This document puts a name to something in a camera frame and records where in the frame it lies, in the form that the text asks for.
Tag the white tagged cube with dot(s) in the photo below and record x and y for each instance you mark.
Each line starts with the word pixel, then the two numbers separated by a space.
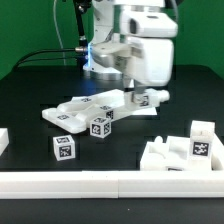
pixel 100 127
pixel 64 147

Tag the white front fence rail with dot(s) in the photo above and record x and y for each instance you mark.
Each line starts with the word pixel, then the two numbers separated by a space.
pixel 111 184

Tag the white flat plate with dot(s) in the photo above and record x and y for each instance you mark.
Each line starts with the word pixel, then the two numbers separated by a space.
pixel 146 111

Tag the white left fence piece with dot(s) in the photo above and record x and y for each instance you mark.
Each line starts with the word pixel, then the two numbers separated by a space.
pixel 4 139

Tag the white flat chair part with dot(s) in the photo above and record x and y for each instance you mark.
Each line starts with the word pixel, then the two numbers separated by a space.
pixel 63 120

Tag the white right fence rail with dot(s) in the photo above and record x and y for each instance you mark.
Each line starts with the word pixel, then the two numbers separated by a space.
pixel 217 158

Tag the white fence rail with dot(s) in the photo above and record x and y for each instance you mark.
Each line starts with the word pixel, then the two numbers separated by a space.
pixel 217 158
pixel 111 184

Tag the white bar part upper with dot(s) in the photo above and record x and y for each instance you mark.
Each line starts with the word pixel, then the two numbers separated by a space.
pixel 82 102

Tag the white tagged cube middle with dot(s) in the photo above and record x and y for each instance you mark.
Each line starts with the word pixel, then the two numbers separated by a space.
pixel 100 127

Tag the white long bar part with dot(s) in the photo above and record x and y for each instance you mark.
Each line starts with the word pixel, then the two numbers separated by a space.
pixel 114 111

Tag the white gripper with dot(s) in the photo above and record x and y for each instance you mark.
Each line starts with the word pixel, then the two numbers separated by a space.
pixel 146 55

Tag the white tagged cube front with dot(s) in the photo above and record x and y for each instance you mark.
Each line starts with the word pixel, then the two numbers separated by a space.
pixel 64 147

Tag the white chair seat part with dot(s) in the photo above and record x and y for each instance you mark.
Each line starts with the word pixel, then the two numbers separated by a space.
pixel 171 155

